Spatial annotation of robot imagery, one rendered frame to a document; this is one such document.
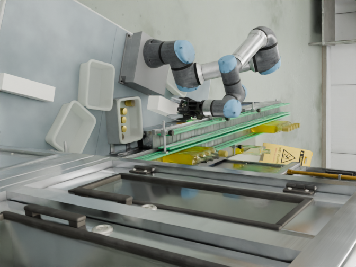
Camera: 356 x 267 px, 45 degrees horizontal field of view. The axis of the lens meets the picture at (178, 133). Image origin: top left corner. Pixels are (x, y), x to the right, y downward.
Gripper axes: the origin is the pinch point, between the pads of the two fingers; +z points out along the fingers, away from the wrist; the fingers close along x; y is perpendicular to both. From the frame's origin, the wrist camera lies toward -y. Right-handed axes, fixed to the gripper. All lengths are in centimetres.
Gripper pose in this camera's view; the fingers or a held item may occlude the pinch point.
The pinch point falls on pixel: (170, 108)
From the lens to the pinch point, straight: 198.6
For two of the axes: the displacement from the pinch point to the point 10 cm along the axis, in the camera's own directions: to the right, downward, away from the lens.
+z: -8.2, -0.5, 5.7
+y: -5.5, -1.9, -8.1
